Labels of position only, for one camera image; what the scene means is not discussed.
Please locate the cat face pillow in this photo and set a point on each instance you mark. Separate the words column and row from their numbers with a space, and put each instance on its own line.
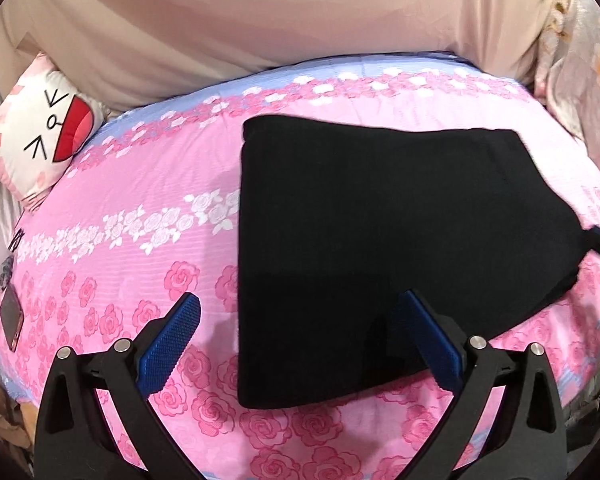
column 44, row 122

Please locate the black patterned small item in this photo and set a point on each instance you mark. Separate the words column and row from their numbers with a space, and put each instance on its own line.
column 8, row 263

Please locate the pink rose bedsheet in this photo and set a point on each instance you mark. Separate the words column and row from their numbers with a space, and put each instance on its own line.
column 149, row 210

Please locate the black pants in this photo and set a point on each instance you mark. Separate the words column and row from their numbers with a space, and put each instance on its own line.
column 340, row 226

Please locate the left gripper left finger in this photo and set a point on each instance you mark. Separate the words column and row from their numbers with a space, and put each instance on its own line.
column 73, row 439

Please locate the brown cloth on floor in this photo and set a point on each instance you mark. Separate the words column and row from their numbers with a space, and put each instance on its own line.
column 14, row 437

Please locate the floral blanket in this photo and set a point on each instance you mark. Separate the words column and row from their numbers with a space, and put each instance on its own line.
column 567, row 77

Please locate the beige curtain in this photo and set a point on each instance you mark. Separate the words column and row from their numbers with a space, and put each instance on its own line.
column 128, row 53

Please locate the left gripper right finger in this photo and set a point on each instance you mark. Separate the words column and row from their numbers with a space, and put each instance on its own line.
column 527, row 439

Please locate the black smartphone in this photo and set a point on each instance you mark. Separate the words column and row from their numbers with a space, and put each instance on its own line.
column 12, row 317

